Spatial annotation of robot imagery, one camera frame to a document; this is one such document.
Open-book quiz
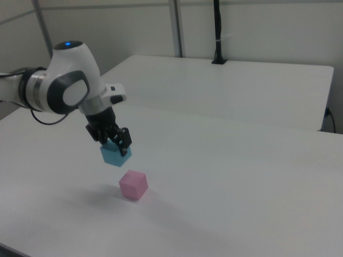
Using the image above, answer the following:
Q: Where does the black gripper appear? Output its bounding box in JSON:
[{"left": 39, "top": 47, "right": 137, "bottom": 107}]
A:
[{"left": 85, "top": 106, "right": 133, "bottom": 157}]

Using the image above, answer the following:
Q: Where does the blue cube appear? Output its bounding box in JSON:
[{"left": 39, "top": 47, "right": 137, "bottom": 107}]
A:
[{"left": 99, "top": 141, "right": 133, "bottom": 168}]

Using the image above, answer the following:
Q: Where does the pink cube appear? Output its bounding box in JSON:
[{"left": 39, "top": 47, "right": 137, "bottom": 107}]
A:
[{"left": 118, "top": 169, "right": 149, "bottom": 201}]

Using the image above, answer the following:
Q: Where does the white rounded-corner table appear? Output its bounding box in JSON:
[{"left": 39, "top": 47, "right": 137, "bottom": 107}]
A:
[{"left": 99, "top": 55, "right": 335, "bottom": 132}]

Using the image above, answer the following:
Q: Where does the black pole with base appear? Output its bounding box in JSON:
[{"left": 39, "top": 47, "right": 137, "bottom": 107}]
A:
[{"left": 211, "top": 0, "right": 229, "bottom": 65}]

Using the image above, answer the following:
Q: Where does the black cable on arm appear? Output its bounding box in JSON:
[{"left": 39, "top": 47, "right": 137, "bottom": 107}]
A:
[{"left": 30, "top": 109, "right": 79, "bottom": 126}]

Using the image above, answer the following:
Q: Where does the grey partition post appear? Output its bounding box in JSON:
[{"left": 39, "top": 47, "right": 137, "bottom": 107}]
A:
[
  {"left": 168, "top": 0, "right": 186, "bottom": 58},
  {"left": 31, "top": 0, "right": 54, "bottom": 58}
]

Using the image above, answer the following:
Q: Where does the black power cable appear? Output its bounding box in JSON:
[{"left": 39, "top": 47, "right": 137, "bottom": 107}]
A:
[{"left": 325, "top": 107, "right": 337, "bottom": 133}]

